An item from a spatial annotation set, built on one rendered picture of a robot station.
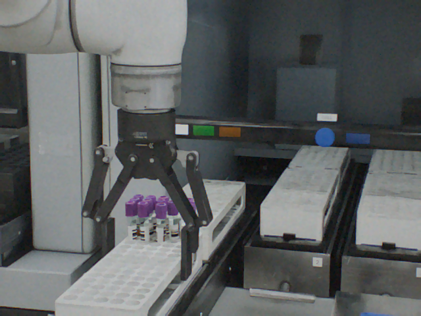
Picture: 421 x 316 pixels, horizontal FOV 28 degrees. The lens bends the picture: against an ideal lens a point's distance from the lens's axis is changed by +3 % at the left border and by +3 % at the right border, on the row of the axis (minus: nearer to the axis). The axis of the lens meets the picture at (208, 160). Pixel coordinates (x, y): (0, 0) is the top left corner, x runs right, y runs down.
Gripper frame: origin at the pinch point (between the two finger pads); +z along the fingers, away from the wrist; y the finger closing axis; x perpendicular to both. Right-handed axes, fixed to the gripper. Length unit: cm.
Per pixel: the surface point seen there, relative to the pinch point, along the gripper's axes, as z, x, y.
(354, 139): -11.8, 29.8, 24.6
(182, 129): -12.1, 29.9, -3.4
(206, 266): 4.1, 9.8, 5.7
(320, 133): -12.7, 28.9, 19.5
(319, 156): 0, 71, 15
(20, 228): 7.7, 31.0, -33.3
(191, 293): 4.8, 1.1, 5.8
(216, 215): -0.7, 19.8, 4.9
